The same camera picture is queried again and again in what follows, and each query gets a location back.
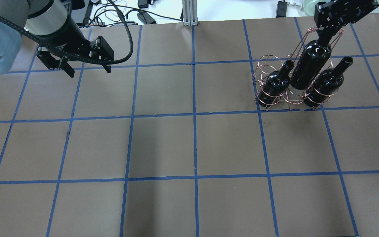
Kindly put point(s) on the dark glass wine bottle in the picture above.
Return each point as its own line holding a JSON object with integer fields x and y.
{"x": 313, "y": 58}

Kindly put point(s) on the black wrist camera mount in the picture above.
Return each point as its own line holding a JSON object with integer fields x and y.
{"x": 339, "y": 13}

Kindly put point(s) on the dark wine bottle in basket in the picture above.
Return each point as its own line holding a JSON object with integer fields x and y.
{"x": 327, "y": 83}

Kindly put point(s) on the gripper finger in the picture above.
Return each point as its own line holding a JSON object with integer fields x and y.
{"x": 327, "y": 34}

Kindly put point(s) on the aluminium frame post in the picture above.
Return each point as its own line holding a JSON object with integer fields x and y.
{"x": 189, "y": 10}

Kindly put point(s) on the green glass plate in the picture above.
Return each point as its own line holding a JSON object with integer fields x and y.
{"x": 309, "y": 6}

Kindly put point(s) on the copper wire wine basket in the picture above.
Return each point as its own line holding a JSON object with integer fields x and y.
{"x": 270, "y": 63}

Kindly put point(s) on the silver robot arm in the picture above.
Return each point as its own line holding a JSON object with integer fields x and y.
{"x": 51, "y": 25}

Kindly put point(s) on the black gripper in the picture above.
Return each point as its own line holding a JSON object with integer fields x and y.
{"x": 65, "y": 39}

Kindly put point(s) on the black power adapter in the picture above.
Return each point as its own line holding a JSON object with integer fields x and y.
{"x": 145, "y": 18}

